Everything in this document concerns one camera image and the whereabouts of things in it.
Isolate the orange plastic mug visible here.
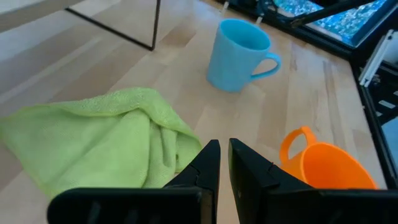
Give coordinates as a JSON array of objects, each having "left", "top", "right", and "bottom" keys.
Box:
[{"left": 279, "top": 126, "right": 379, "bottom": 190}]

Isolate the white metal bracket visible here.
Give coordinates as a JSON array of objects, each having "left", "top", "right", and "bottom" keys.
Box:
[{"left": 358, "top": 29, "right": 396, "bottom": 88}]

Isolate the green microfibre cloth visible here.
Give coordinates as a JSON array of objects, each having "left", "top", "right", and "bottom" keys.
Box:
[{"left": 0, "top": 86, "right": 203, "bottom": 200}]

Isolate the light blue plastic mug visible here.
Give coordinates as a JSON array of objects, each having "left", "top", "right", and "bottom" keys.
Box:
[{"left": 206, "top": 18, "right": 282, "bottom": 93}]

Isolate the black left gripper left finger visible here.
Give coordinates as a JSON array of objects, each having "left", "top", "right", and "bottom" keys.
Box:
[{"left": 46, "top": 139, "right": 221, "bottom": 224}]

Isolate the black metal strut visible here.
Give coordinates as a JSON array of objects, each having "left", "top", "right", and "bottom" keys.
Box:
[{"left": 290, "top": 0, "right": 379, "bottom": 27}]

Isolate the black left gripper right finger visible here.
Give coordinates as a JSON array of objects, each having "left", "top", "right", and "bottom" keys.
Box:
[{"left": 228, "top": 138, "right": 398, "bottom": 224}]

